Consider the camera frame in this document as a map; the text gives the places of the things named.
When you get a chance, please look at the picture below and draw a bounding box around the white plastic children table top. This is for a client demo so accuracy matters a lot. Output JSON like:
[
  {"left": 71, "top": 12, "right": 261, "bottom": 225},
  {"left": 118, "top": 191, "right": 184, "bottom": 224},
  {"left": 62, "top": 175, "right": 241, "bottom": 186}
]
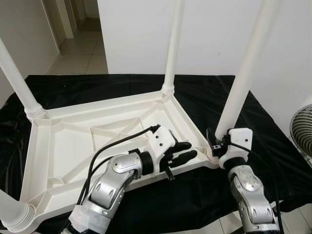
[{"left": 19, "top": 88, "right": 221, "bottom": 230}]

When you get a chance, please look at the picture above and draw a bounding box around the black left gripper power cable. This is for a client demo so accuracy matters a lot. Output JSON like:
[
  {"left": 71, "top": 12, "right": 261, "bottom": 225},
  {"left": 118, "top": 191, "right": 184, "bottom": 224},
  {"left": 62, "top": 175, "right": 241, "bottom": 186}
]
[{"left": 80, "top": 151, "right": 131, "bottom": 205}]

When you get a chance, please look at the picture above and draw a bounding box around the black tablecloth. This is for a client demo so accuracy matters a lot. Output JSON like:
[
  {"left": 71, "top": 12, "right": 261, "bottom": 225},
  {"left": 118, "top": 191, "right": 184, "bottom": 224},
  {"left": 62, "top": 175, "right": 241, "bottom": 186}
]
[{"left": 0, "top": 74, "right": 312, "bottom": 234}]

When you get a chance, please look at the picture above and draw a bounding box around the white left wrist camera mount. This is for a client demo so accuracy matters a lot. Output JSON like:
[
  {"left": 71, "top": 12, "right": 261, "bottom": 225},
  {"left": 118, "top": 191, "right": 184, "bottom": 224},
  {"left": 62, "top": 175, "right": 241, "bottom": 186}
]
[{"left": 149, "top": 128, "right": 177, "bottom": 169}]

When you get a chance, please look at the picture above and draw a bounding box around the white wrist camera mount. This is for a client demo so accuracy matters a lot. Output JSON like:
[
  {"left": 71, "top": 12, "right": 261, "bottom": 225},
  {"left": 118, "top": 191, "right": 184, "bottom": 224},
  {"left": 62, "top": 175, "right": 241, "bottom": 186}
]
[
  {"left": 217, "top": 128, "right": 253, "bottom": 169},
  {"left": 149, "top": 128, "right": 177, "bottom": 169}
]

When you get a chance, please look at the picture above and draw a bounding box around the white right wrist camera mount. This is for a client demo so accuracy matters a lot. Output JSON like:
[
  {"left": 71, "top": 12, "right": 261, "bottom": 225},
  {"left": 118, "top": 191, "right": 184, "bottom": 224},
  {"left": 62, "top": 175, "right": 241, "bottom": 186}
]
[{"left": 217, "top": 128, "right": 253, "bottom": 169}]

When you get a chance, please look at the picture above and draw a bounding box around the white round floor fan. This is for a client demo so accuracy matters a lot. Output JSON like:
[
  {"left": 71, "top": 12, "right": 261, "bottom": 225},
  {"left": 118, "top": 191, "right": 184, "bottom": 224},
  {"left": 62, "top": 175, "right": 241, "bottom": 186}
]
[{"left": 290, "top": 103, "right": 312, "bottom": 156}]

